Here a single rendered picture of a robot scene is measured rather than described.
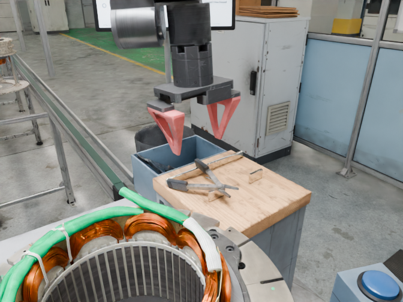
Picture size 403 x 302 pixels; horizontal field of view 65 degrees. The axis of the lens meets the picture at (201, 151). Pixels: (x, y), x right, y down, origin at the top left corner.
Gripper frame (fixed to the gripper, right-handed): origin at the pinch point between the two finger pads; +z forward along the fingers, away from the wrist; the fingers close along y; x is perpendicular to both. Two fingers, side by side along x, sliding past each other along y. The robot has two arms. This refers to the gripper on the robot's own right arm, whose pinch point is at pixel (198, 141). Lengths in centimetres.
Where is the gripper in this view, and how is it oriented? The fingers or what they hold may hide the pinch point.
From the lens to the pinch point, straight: 49.5
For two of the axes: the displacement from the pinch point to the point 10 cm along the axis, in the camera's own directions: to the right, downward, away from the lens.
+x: 6.2, 2.9, -7.3
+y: -7.8, 3.1, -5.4
